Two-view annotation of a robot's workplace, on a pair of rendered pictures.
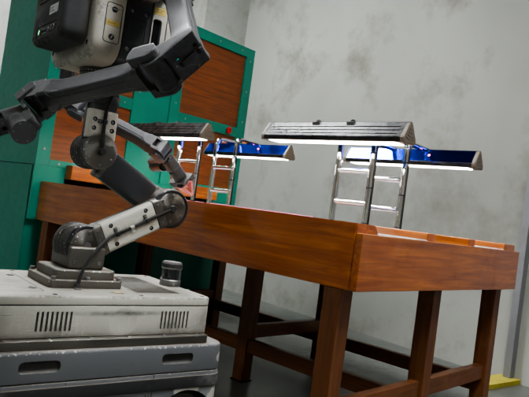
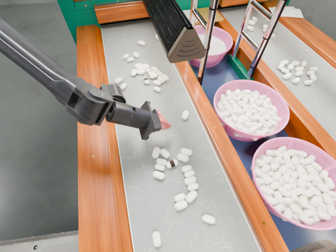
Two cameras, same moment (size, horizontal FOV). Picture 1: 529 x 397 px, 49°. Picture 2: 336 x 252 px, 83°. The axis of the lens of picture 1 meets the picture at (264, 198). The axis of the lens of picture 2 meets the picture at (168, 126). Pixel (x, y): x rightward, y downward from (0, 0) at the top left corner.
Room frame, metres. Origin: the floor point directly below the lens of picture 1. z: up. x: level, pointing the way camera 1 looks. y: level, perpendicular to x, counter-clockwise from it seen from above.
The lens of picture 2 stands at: (2.22, 0.13, 1.29)
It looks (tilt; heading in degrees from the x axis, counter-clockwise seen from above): 55 degrees down; 32
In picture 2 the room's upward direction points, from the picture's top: straight up
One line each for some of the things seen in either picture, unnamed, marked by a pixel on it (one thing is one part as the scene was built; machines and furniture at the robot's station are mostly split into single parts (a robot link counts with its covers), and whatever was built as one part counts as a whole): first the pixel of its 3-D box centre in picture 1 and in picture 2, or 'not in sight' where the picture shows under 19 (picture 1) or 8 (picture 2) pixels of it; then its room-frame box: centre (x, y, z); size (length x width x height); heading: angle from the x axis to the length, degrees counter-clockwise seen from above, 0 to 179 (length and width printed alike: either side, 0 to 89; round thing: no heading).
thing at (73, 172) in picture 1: (95, 176); (125, 10); (3.00, 0.87, 0.83); 0.30 x 0.06 x 0.07; 138
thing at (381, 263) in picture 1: (453, 267); not in sight; (2.04, -0.68, 0.66); 1.22 x 0.02 x 0.16; 138
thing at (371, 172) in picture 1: (339, 184); not in sight; (2.14, -0.27, 0.90); 0.20 x 0.19 x 0.45; 48
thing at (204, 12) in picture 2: not in sight; (190, 17); (3.21, 0.60, 0.77); 0.33 x 0.15 x 0.01; 138
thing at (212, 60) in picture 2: not in sight; (203, 47); (3.06, 0.44, 0.72); 0.27 x 0.27 x 0.10
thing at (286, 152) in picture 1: (246, 150); not in sight; (3.16, 0.13, 1.08); 0.62 x 0.08 x 0.07; 48
